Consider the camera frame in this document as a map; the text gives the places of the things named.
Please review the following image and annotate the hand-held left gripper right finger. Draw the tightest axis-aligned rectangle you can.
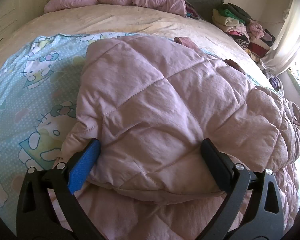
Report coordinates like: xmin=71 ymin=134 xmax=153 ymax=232
xmin=201 ymin=139 xmax=284 ymax=240

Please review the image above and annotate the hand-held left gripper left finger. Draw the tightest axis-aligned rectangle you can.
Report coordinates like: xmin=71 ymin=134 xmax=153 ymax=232
xmin=16 ymin=139 xmax=102 ymax=240

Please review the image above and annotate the pink quilted jacket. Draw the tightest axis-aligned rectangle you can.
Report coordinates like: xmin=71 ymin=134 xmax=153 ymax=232
xmin=51 ymin=34 xmax=300 ymax=240

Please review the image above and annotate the plastic bag of clothes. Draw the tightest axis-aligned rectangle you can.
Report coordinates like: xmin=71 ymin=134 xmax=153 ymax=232
xmin=261 ymin=62 xmax=285 ymax=93

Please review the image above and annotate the pile of folded clothes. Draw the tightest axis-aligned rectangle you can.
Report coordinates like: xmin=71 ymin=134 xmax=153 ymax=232
xmin=211 ymin=2 xmax=276 ymax=61

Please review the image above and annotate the blue cartoon printed blanket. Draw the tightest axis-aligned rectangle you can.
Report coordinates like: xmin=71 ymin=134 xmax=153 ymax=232
xmin=0 ymin=32 xmax=278 ymax=214

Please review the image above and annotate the cream curtain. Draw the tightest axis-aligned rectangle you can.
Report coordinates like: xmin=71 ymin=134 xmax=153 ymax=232
xmin=261 ymin=0 xmax=300 ymax=75

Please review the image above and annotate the bed with cream sheet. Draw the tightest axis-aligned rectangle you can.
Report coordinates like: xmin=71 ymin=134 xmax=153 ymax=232
xmin=0 ymin=3 xmax=300 ymax=230

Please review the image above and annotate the colourful patterned cloth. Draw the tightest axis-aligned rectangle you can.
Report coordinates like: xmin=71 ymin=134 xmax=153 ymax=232
xmin=184 ymin=0 xmax=203 ymax=20

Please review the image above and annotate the cream wardrobe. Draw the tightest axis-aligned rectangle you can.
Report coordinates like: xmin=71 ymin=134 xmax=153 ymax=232
xmin=0 ymin=0 xmax=53 ymax=49

